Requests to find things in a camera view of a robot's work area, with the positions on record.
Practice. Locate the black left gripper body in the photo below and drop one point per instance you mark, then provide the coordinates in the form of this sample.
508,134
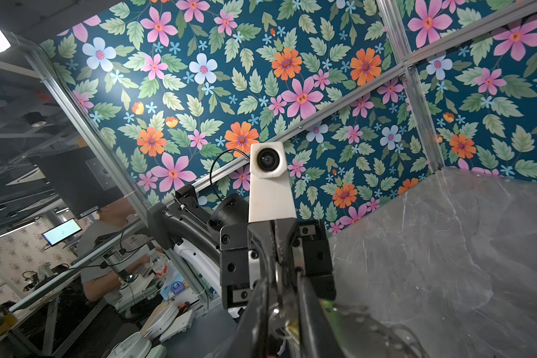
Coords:
312,257

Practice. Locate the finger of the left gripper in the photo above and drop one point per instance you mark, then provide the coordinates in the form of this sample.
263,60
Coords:
286,231
262,253

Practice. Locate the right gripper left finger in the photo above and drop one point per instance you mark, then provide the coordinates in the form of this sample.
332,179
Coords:
252,333

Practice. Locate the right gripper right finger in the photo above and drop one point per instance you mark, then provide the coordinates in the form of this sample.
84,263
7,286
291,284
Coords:
316,335

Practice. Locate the metal keyring with red handle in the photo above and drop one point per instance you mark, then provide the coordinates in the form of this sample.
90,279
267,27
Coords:
360,335

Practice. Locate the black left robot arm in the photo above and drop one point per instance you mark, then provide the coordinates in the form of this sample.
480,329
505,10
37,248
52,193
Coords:
185,224

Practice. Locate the person with glasses outside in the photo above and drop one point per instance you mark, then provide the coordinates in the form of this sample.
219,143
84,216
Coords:
99,279

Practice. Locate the monitor screen outside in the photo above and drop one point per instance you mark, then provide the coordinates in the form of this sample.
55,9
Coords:
62,232

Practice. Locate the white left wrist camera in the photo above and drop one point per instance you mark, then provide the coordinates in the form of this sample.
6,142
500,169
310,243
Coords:
270,189

